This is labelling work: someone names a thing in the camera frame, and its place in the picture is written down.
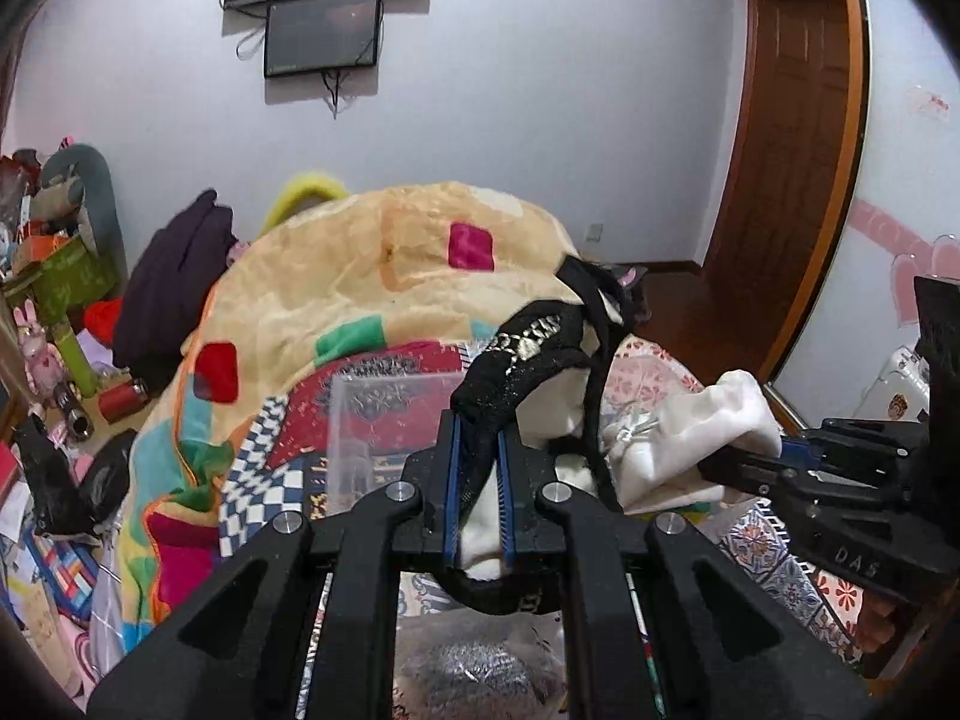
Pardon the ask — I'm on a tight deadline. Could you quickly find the green storage box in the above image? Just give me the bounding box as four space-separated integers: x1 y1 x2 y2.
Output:
2 238 119 327

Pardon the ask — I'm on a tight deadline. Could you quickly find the white soft cloth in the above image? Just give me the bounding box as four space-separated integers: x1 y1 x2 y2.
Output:
604 371 782 515

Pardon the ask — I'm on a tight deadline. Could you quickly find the pink rabbit toy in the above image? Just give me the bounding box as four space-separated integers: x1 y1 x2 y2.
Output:
13 299 67 403

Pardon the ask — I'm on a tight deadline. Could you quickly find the grey plush toy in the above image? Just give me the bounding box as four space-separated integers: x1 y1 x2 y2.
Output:
29 143 128 283

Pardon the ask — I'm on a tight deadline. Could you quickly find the grey backpack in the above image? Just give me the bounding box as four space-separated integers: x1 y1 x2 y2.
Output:
608 263 652 325

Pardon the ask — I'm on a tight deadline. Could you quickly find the small wall monitor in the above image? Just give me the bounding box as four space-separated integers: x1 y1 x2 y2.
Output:
263 0 382 80

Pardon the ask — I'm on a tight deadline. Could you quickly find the red plush item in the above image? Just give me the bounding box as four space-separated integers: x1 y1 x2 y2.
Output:
83 298 124 348

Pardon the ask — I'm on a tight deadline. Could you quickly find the yellow chair back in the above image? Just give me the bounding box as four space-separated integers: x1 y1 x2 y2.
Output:
259 172 348 236

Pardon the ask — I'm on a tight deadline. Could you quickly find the patchwork patterned bedsheet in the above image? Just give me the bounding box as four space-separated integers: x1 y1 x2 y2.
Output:
218 341 862 661

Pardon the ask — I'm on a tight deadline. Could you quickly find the red thermos bottle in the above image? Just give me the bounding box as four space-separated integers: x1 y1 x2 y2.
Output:
98 379 149 424

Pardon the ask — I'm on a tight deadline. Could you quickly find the bagged grey knit item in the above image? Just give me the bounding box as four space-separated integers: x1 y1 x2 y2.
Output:
392 608 566 718

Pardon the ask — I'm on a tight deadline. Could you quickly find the wooden door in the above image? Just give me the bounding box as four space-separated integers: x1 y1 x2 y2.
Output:
704 0 869 382

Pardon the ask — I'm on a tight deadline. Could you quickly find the clear plastic storage bin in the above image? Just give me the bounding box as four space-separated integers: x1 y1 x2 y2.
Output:
322 369 571 720

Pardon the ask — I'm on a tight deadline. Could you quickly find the green bottle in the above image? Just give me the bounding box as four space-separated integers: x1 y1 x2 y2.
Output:
52 320 99 398

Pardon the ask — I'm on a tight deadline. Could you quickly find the black plastic bag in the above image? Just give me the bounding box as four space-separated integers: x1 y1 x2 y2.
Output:
13 415 137 539

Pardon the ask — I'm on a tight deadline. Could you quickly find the dark purple garment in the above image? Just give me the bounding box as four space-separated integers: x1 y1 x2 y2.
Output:
112 188 238 395

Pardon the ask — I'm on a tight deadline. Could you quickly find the beige fleece blanket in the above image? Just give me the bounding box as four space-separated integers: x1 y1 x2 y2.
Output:
116 182 574 652

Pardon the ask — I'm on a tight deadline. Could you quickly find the black strap white bag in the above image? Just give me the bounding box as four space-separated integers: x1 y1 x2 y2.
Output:
434 255 636 614

